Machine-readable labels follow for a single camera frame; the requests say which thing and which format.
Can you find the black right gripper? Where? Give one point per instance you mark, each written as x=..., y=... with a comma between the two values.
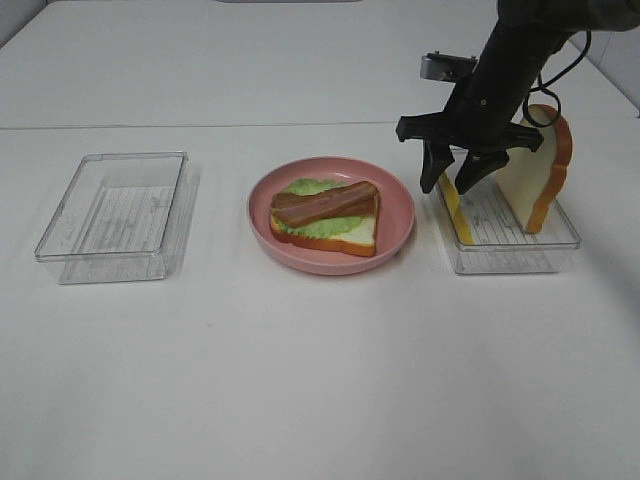
x=478, y=117

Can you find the bacon strip from tray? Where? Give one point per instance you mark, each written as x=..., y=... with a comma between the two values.
x=325, y=200
x=350, y=207

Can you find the toast bread slice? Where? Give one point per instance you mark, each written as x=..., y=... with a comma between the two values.
x=531, y=181
x=360, y=241

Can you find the green lettuce leaf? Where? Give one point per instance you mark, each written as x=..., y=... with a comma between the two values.
x=322, y=228

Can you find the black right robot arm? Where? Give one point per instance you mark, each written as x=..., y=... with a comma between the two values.
x=527, y=33

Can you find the yellow cheese slice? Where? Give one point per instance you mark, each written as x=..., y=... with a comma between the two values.
x=453, y=204

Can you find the upright toast bread slice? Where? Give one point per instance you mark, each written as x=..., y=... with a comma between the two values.
x=531, y=181

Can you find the pink round plate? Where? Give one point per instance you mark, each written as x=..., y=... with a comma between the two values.
x=330, y=215

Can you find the clear plastic right tray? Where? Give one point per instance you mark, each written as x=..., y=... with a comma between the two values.
x=501, y=246

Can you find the clear plastic tray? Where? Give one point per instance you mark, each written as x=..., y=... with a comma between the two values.
x=501, y=246
x=122, y=218

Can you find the clear plastic left tray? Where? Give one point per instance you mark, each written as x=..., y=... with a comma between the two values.
x=122, y=218

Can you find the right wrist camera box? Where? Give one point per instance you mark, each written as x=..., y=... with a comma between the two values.
x=441, y=67

